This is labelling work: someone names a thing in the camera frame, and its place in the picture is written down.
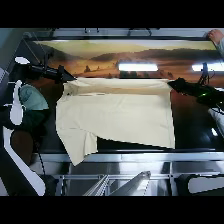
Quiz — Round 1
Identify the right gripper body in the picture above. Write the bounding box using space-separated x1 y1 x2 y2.
167 77 194 98

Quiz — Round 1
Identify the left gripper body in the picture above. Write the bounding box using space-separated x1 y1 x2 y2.
49 64 77 85

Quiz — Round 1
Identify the cream T-shirt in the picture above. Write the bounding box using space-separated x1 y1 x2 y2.
54 77 177 167

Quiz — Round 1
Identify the person's forearm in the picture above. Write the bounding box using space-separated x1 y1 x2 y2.
215 39 224 60

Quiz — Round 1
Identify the person's hand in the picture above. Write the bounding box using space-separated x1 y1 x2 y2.
207 28 224 46

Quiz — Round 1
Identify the pale green garment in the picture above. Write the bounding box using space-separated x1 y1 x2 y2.
18 83 50 112

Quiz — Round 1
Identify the dark green garment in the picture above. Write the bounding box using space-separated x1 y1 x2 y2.
19 109 52 136

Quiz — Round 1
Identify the brown garment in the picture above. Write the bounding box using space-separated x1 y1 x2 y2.
9 129 35 168

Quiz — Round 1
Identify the silver frame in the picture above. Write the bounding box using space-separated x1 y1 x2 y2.
22 27 224 197

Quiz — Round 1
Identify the black cable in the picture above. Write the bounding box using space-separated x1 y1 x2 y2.
35 149 47 177

